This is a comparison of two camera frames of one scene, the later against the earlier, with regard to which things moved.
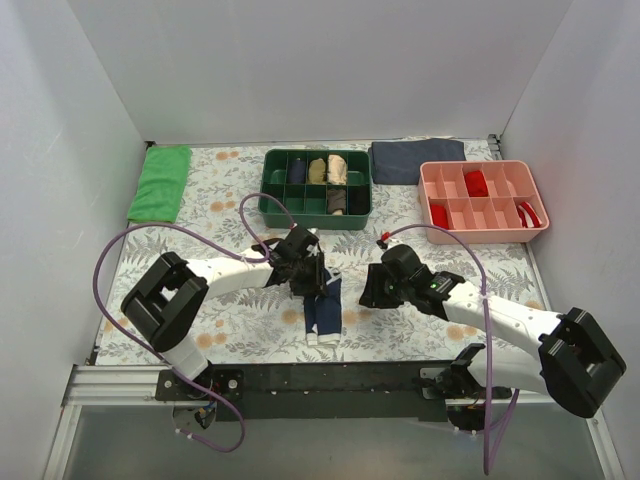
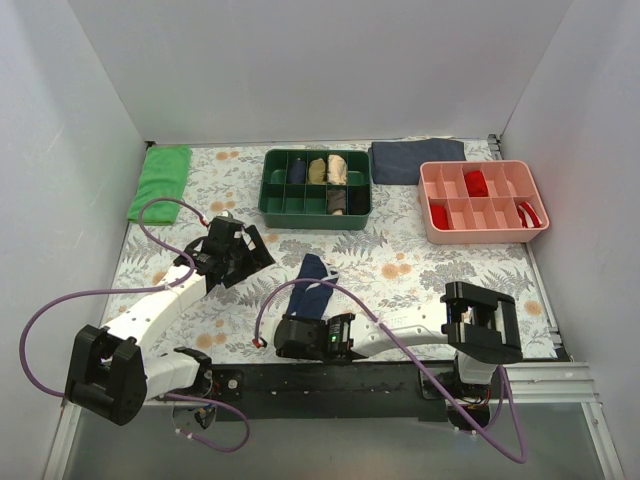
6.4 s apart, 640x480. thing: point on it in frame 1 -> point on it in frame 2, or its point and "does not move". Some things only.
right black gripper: [375, 286] -> [292, 323]
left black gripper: [310, 279] -> [245, 251]
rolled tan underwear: [316, 170] does not move
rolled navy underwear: [297, 171] does not move
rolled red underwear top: [476, 184] does not move
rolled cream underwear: [336, 170] does not move
